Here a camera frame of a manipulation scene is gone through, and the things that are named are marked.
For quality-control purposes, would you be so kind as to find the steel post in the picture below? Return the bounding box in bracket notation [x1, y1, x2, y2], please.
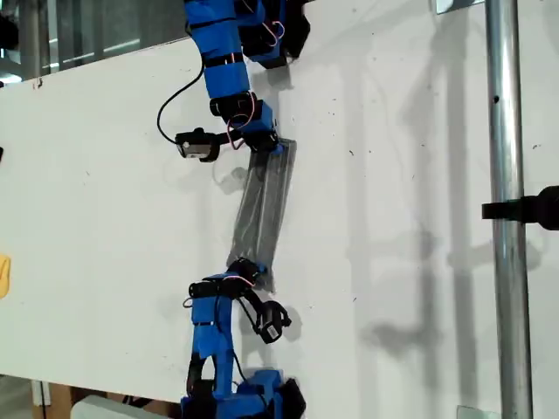
[484, 0, 535, 419]

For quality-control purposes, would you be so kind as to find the black round object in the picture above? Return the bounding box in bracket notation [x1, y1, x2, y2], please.
[0, 15, 19, 50]

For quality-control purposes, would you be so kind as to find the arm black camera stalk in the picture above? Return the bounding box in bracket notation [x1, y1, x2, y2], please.
[238, 285, 274, 312]
[213, 130, 246, 149]

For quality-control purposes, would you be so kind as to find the white box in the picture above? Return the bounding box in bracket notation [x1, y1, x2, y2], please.
[71, 395, 183, 419]

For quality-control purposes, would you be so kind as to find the yellow object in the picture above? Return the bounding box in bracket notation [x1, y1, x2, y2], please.
[0, 254, 12, 300]

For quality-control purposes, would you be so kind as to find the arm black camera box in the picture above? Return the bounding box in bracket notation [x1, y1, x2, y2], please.
[256, 299, 293, 346]
[174, 127, 222, 164]

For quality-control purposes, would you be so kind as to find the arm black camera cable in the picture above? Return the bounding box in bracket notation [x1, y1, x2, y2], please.
[155, 60, 207, 143]
[238, 299, 263, 335]

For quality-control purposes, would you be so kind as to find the black post clamp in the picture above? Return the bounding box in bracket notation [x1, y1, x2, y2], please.
[481, 185, 559, 231]

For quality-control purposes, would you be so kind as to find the grey striped towel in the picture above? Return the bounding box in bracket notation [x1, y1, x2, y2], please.
[225, 137, 300, 294]

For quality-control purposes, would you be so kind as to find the wooden table leg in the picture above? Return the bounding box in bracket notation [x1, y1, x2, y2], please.
[31, 379, 73, 419]

